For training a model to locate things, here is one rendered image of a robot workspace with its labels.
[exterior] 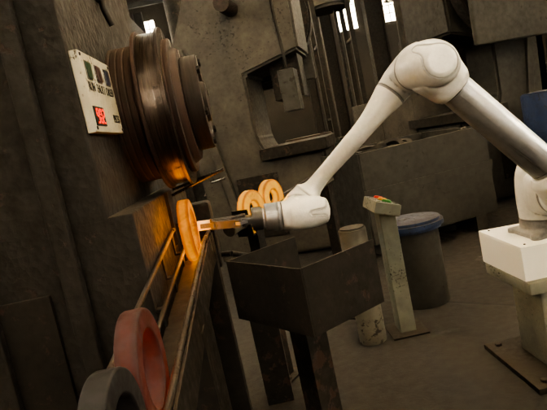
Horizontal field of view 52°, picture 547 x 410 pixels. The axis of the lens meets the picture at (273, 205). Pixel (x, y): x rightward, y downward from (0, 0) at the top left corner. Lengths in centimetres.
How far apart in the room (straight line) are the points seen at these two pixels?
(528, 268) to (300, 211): 76
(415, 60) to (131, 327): 110
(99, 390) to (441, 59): 124
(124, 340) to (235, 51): 375
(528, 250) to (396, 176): 200
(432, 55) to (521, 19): 358
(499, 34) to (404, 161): 155
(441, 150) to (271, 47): 148
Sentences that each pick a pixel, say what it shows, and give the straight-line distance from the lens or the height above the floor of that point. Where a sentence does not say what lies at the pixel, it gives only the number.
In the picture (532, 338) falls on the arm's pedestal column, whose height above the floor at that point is 9.
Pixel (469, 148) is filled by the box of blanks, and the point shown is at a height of 60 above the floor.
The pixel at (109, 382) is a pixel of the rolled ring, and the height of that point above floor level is 74.
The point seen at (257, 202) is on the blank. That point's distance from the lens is 222.
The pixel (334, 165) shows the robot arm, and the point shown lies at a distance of 185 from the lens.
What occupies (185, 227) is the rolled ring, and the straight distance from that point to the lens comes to 157.
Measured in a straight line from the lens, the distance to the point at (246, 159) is 440.
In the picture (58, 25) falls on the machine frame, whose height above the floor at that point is 129.
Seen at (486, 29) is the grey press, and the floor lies 144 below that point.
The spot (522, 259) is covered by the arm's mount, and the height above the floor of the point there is 43.
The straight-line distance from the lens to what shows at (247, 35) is 441.
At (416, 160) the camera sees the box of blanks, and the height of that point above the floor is 61.
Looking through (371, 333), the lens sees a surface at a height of 6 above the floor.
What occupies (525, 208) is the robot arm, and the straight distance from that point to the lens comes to 204.
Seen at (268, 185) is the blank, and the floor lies 78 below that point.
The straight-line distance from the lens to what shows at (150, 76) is 153.
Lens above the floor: 97
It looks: 7 degrees down
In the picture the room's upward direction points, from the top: 12 degrees counter-clockwise
